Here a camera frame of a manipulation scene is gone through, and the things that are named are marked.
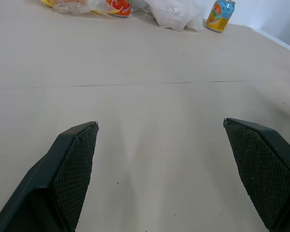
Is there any red orange drink can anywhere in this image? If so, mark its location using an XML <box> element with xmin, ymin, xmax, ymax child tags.
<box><xmin>105</xmin><ymin>0</ymin><xmax>133</xmax><ymax>19</ymax></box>

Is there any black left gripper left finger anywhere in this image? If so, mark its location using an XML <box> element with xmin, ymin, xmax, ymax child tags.
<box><xmin>0</xmin><ymin>121</ymin><xmax>99</xmax><ymax>232</ymax></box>

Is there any blue yellow drink can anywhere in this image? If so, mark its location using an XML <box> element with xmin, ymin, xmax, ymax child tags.
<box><xmin>205</xmin><ymin>0</ymin><xmax>236</xmax><ymax>33</ymax></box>

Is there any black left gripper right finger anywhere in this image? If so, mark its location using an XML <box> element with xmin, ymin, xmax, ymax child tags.
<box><xmin>223</xmin><ymin>117</ymin><xmax>290</xmax><ymax>232</ymax></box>

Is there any white crumpled plastic bag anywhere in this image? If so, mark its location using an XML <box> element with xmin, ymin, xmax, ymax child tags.
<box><xmin>132</xmin><ymin>0</ymin><xmax>204</xmax><ymax>33</ymax></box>

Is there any clear plastic snack bag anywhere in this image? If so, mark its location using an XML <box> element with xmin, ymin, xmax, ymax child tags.
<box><xmin>40</xmin><ymin>0</ymin><xmax>119</xmax><ymax>16</ymax></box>

